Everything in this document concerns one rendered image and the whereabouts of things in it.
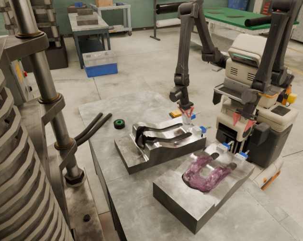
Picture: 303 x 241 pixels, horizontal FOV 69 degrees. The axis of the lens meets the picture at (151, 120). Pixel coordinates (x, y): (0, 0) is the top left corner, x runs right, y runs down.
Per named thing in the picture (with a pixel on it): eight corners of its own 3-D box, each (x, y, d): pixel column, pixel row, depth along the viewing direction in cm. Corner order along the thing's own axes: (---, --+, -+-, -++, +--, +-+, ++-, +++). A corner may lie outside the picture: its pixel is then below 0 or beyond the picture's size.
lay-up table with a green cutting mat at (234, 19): (211, 40, 626) (217, 0, 568) (283, 69, 445) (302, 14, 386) (176, 45, 590) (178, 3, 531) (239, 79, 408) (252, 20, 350)
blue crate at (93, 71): (114, 66, 470) (113, 56, 457) (118, 73, 438) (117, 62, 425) (84, 70, 453) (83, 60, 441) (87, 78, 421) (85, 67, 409)
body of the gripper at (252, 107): (252, 119, 113) (258, 106, 111) (234, 111, 120) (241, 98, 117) (256, 119, 118) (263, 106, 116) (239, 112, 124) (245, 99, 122)
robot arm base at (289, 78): (295, 76, 124) (274, 70, 132) (293, 71, 118) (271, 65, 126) (286, 90, 125) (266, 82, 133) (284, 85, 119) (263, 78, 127)
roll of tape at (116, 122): (120, 130, 151) (119, 126, 149) (111, 127, 155) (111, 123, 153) (127, 125, 157) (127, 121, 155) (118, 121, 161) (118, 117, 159)
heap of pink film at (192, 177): (207, 154, 123) (208, 143, 119) (235, 171, 112) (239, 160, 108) (175, 179, 109) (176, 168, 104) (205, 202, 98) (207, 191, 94)
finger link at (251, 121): (246, 133, 115) (254, 117, 112) (234, 127, 120) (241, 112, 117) (251, 133, 120) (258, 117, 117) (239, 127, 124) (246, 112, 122)
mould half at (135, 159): (182, 125, 155) (184, 109, 148) (205, 147, 136) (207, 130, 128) (115, 146, 138) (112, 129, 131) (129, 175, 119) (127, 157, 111)
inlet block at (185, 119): (198, 114, 148) (197, 106, 145) (203, 116, 144) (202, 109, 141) (182, 121, 145) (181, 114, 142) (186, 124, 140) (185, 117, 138)
